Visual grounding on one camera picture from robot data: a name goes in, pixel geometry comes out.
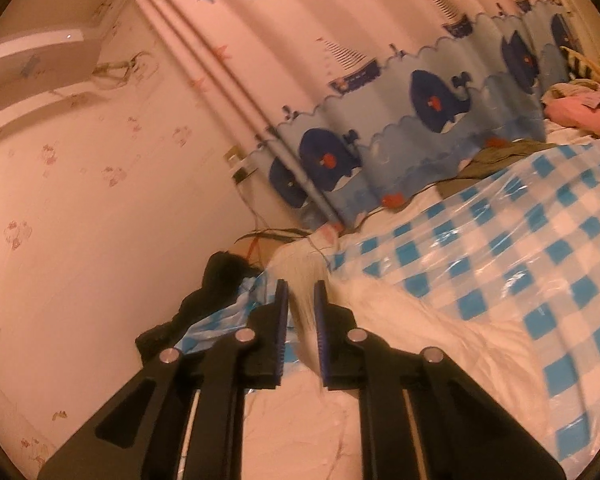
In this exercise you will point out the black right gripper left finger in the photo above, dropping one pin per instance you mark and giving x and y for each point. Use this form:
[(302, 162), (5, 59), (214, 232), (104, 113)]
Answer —
[(181, 416)]

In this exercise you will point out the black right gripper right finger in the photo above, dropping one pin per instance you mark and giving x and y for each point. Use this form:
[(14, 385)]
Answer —
[(421, 415)]

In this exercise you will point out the cream quilted padded jacket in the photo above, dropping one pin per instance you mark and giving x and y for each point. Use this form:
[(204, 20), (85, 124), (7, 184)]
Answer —
[(306, 431)]

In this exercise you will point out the pink clothes pile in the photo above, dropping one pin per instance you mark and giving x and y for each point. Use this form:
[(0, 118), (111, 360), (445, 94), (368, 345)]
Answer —
[(574, 104)]

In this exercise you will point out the blue white checkered bed cover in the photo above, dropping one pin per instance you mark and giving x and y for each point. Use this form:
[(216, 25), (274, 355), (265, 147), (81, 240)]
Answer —
[(504, 276)]

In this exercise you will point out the olive green cloth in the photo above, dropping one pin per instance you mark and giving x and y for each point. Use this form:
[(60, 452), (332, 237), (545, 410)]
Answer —
[(495, 157)]

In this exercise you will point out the blue whale print curtain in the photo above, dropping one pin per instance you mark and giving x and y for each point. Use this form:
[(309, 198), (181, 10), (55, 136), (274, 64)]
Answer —
[(353, 105)]

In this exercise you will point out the white air conditioner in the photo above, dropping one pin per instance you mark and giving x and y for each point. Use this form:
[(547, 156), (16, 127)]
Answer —
[(36, 63)]

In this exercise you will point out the striped yellow black item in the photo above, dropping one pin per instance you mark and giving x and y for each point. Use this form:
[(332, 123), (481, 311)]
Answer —
[(579, 66)]

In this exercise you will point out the black clothes by wall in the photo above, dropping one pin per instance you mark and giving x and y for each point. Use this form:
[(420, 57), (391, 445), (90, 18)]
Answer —
[(222, 277)]

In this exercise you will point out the wall power socket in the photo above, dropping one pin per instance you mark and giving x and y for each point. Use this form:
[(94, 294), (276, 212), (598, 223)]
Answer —
[(240, 165)]

